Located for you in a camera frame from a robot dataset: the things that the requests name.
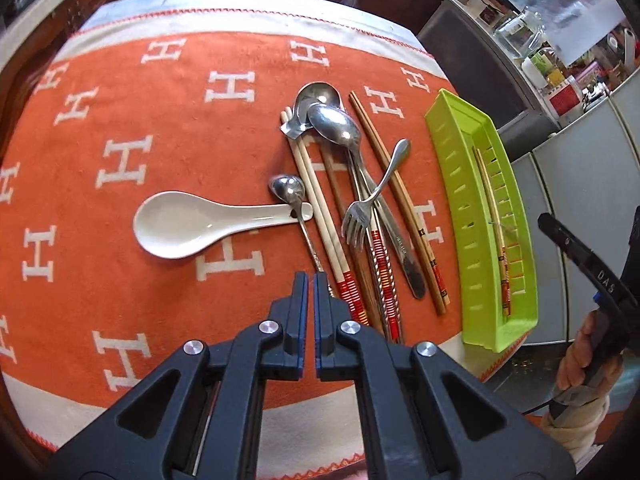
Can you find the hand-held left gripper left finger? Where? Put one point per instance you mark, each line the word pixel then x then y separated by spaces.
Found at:
pixel 302 320

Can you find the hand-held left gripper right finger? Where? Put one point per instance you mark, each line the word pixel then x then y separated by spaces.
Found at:
pixel 320 330

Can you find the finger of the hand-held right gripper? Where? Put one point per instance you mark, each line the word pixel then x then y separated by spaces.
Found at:
pixel 580 257

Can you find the metal chopstick with striped end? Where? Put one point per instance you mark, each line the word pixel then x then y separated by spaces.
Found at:
pixel 392 310
pixel 375 255

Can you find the light chopstick with red bands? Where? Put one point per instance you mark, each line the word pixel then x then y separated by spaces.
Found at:
pixel 326 242
pixel 306 160

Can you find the brown wooden chopstick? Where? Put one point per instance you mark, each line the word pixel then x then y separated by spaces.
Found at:
pixel 430 260
pixel 364 127

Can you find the small metal spoon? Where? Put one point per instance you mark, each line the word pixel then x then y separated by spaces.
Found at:
pixel 287 190

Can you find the dark wooden chopstick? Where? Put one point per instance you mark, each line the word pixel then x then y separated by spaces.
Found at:
pixel 336 180

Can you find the green plastic tray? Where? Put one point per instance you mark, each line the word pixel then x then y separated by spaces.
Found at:
pixel 452 160

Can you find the white ceramic spoon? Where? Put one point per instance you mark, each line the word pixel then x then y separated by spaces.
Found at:
pixel 170 225

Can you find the metal fork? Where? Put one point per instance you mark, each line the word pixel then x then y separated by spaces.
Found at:
pixel 395 165

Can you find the oval metal spoon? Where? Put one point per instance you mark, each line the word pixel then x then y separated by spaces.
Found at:
pixel 332 122

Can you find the large metal soup spoon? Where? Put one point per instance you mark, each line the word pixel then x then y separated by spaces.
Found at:
pixel 315 95

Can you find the person's right forearm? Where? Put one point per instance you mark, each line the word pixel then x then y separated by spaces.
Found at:
pixel 575 430

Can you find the person's right hand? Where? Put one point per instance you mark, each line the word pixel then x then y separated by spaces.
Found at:
pixel 574 360

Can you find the grey refrigerator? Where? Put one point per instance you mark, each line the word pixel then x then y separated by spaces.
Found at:
pixel 560 175

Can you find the tan chopstick with red bands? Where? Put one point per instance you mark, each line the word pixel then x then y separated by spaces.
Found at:
pixel 486 205

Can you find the red label jar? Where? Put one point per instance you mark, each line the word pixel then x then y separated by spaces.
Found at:
pixel 565 95

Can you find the grey kitchen countertop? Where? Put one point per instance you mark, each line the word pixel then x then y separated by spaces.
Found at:
pixel 500 55

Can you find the orange printed blanket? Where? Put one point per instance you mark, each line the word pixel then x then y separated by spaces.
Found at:
pixel 175 135

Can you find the glass pitcher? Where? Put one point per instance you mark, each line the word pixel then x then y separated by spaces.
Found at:
pixel 520 27

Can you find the grey frosted-door cabinet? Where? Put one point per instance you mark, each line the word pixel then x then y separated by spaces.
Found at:
pixel 465 45

